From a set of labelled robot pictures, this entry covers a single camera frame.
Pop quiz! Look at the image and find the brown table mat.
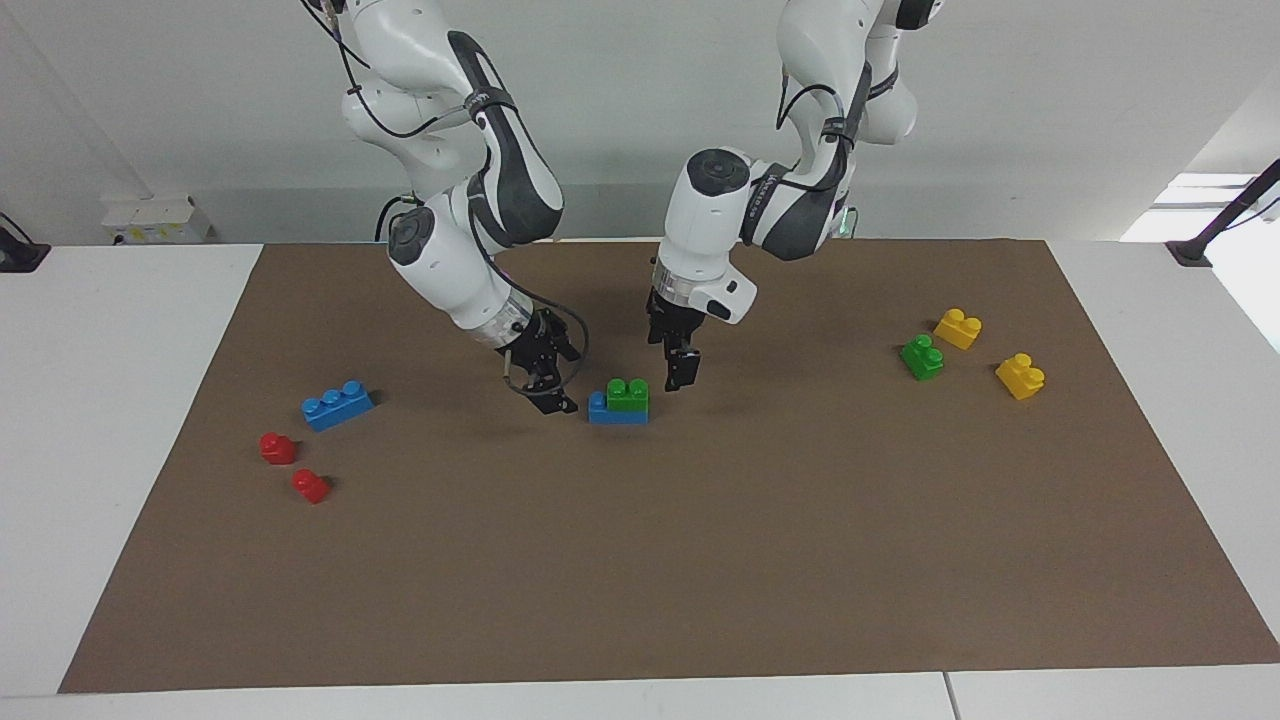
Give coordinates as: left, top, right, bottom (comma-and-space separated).
58, 238, 1280, 694

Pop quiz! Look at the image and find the black table clamp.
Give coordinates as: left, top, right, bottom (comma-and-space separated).
0, 212, 51, 273

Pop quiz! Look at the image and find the black stand with clamp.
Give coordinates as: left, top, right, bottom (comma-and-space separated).
1167, 158, 1280, 268

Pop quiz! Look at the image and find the yellow two-stud toy block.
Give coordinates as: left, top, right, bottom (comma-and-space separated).
995, 353, 1046, 401
933, 309, 983, 351

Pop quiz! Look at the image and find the black right base cable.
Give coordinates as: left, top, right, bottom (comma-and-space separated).
375, 195, 416, 242

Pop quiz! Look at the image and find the blue three-stud toy block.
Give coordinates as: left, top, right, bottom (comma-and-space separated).
587, 392, 650, 425
301, 380, 375, 433

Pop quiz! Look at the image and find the white power strip box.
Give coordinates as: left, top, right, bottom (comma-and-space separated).
100, 193, 214, 245

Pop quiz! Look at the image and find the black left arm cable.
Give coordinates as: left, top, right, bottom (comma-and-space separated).
776, 55, 873, 141

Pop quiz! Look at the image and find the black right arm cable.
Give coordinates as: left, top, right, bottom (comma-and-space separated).
300, 0, 591, 401

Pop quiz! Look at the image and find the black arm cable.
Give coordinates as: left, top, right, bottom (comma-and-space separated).
300, 0, 591, 401
776, 55, 873, 141

